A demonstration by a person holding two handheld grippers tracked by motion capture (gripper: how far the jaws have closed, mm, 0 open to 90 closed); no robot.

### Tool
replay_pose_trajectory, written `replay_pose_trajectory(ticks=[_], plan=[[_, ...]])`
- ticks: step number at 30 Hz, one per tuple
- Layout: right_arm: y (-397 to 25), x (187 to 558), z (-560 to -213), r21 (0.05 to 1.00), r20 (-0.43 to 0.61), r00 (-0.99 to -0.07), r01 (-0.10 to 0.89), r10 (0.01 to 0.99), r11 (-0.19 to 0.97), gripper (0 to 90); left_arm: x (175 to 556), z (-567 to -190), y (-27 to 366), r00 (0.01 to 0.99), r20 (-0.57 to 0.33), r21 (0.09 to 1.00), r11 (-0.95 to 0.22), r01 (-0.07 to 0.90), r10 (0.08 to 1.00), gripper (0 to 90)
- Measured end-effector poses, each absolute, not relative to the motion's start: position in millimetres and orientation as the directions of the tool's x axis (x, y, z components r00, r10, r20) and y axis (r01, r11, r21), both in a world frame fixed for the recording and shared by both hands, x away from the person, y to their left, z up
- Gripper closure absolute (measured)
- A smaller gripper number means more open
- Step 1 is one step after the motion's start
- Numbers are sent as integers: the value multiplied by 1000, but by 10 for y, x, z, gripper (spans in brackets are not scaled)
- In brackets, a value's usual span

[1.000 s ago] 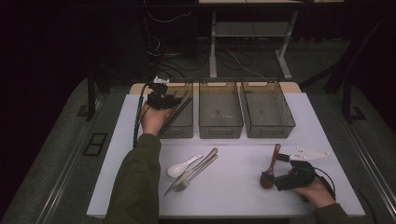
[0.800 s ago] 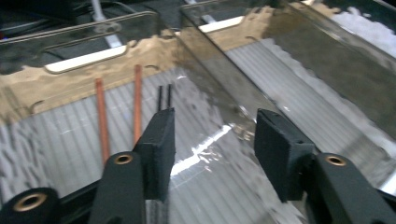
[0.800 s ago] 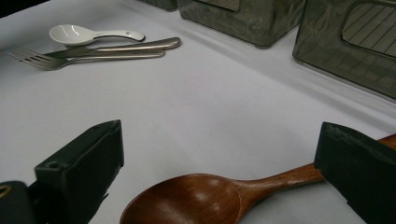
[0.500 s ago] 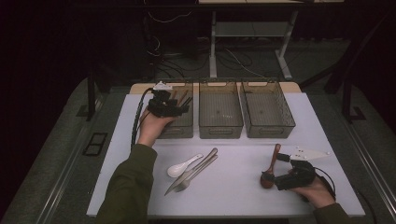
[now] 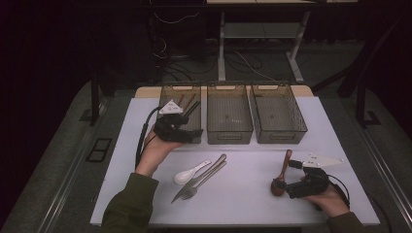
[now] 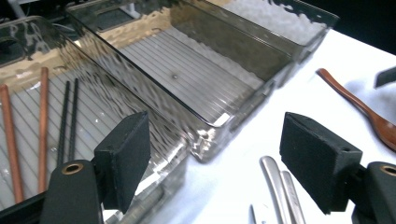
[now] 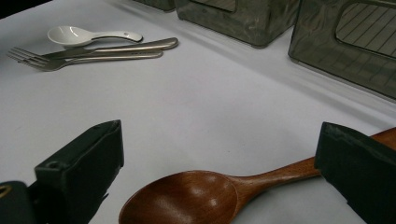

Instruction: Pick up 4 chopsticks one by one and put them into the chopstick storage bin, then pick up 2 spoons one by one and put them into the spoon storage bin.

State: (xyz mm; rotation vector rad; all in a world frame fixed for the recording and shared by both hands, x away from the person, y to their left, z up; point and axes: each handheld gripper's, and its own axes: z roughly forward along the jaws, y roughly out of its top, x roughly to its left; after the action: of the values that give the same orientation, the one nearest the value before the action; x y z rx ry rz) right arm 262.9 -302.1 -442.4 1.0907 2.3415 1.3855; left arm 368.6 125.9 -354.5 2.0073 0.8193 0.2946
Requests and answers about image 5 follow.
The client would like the steel fork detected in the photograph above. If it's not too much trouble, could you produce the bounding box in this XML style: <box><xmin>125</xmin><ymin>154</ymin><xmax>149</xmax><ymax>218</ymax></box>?
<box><xmin>179</xmin><ymin>160</ymin><xmax>227</xmax><ymax>201</ymax></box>

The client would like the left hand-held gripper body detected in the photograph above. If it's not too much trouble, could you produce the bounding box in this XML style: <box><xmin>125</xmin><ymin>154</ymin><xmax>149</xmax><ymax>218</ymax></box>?
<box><xmin>153</xmin><ymin>99</ymin><xmax>186</xmax><ymax>144</ymax></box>

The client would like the black chopstick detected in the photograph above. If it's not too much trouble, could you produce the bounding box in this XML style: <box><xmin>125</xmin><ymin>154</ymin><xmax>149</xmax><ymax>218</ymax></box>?
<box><xmin>184</xmin><ymin>101</ymin><xmax>201</xmax><ymax>118</ymax></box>
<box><xmin>182</xmin><ymin>100</ymin><xmax>199</xmax><ymax>117</ymax></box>

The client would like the person's right hand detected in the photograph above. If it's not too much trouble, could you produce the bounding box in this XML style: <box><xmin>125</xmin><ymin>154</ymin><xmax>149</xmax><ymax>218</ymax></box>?
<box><xmin>302</xmin><ymin>189</ymin><xmax>352</xmax><ymax>218</ymax></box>

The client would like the metal floor rail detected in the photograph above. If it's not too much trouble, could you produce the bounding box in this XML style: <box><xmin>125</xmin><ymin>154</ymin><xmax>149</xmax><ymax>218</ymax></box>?
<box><xmin>35</xmin><ymin>125</ymin><xmax>98</xmax><ymax>233</ymax></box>
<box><xmin>358</xmin><ymin>124</ymin><xmax>412</xmax><ymax>224</ymax></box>

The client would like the black metal stand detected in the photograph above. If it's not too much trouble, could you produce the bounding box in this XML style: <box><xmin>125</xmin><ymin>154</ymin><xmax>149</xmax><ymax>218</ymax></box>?
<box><xmin>79</xmin><ymin>72</ymin><xmax>108</xmax><ymax>127</ymax></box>
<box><xmin>354</xmin><ymin>77</ymin><xmax>383</xmax><ymax>129</ymax></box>

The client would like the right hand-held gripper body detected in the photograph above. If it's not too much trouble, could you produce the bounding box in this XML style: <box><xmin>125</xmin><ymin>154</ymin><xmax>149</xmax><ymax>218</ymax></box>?
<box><xmin>285</xmin><ymin>152</ymin><xmax>345</xmax><ymax>200</ymax></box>

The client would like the tangle of black floor cables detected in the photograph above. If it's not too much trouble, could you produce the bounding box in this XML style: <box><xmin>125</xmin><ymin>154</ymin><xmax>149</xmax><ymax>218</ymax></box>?
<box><xmin>152</xmin><ymin>33</ymin><xmax>263</xmax><ymax>83</ymax></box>

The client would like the steel table knife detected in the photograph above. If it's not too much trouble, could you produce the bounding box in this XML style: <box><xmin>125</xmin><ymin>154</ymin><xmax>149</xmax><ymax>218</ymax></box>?
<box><xmin>170</xmin><ymin>153</ymin><xmax>227</xmax><ymax>205</ymax></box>

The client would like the white metal desk frame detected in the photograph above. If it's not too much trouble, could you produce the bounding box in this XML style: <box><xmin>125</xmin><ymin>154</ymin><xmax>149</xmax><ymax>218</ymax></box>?
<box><xmin>206</xmin><ymin>0</ymin><xmax>359</xmax><ymax>84</ymax></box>

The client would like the transparent grey storage bin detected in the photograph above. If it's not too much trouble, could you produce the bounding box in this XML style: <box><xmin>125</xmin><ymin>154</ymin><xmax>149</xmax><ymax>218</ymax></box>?
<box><xmin>249</xmin><ymin>82</ymin><xmax>309</xmax><ymax>145</ymax></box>
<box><xmin>159</xmin><ymin>83</ymin><xmax>202</xmax><ymax>146</ymax></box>
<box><xmin>206</xmin><ymin>82</ymin><xmax>255</xmax><ymax>146</ymax></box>

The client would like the white ceramic spoon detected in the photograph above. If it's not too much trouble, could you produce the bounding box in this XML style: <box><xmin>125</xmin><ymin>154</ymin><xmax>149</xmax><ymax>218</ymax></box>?
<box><xmin>173</xmin><ymin>159</ymin><xmax>213</xmax><ymax>185</ymax></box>

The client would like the person's left hand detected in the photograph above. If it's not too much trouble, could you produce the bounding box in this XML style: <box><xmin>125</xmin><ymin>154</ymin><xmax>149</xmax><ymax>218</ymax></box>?
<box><xmin>135</xmin><ymin>129</ymin><xmax>185</xmax><ymax>178</ymax></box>

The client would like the white table cover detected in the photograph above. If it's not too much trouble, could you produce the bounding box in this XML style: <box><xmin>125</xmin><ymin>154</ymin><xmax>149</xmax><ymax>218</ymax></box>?
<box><xmin>89</xmin><ymin>96</ymin><xmax>381</xmax><ymax>227</ymax></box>

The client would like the brown wooden spoon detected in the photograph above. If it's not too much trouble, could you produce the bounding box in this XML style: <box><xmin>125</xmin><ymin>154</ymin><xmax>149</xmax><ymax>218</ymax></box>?
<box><xmin>270</xmin><ymin>149</ymin><xmax>293</xmax><ymax>197</ymax></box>

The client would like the right hand-held gripper black cable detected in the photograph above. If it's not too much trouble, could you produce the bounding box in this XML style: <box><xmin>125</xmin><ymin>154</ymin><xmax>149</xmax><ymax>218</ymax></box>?
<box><xmin>326</xmin><ymin>174</ymin><xmax>353</xmax><ymax>212</ymax></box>

